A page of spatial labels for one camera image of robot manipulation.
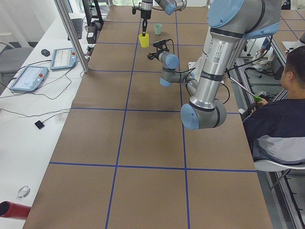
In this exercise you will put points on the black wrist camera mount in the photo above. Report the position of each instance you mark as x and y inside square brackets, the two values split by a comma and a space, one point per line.
[135, 9]

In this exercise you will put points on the teach pendant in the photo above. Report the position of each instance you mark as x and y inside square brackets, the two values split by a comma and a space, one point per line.
[63, 58]
[30, 78]

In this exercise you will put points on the far teach pendant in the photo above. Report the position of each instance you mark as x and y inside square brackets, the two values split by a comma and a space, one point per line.
[63, 58]

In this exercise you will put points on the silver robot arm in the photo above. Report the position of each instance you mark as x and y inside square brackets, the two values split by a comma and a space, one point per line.
[169, 6]
[229, 21]

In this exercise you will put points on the yellow plastic cup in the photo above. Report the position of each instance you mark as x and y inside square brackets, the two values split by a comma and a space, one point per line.
[144, 40]

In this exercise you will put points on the aluminium frame post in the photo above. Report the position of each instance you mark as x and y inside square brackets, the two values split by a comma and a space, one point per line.
[63, 12]

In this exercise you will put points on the small black square pad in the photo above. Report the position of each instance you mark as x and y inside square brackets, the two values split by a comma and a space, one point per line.
[39, 124]

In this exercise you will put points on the green handled stick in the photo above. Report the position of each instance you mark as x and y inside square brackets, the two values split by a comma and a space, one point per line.
[256, 98]

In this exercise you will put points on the black box with label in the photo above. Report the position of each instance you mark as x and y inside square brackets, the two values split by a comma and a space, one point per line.
[91, 34]

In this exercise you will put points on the near teach pendant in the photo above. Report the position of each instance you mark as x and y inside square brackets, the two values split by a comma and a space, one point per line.
[30, 78]

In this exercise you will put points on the red cylinder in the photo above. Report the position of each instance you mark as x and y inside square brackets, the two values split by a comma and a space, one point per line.
[12, 210]

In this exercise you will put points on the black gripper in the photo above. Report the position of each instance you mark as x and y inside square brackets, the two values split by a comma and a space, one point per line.
[156, 55]
[144, 14]

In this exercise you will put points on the black computer mouse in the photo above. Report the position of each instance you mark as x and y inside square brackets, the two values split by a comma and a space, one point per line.
[45, 52]

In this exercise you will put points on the seated person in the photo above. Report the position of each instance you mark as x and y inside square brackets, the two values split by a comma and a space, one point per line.
[276, 130]

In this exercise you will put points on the black keyboard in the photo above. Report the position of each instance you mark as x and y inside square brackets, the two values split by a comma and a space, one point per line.
[78, 26]

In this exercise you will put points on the green plastic cup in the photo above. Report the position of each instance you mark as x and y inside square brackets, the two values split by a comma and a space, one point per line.
[158, 28]

